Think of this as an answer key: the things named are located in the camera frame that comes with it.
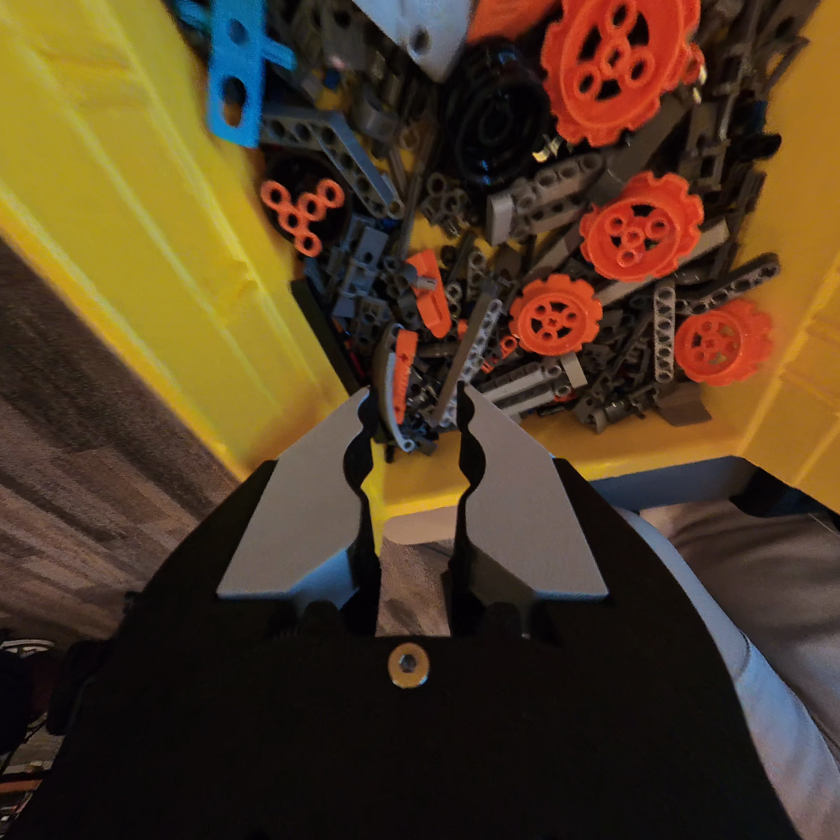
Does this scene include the pile of toy building bricks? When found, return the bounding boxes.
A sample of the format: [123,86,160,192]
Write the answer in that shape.
[167,0,811,460]

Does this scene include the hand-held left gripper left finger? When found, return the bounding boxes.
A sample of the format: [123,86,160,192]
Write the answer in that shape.
[215,386,383,636]

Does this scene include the person's light shirt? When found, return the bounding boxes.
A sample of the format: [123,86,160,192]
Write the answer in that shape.
[617,508,840,840]

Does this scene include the person's beige trousers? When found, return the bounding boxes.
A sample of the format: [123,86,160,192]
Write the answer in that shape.
[640,499,840,749]

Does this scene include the black dimpled pad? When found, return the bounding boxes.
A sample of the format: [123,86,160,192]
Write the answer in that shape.
[730,469,811,519]

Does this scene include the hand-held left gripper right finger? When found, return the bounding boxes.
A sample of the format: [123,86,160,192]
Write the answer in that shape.
[445,382,611,637]

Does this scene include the yellow plastic bin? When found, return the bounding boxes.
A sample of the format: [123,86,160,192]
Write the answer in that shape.
[0,0,840,526]

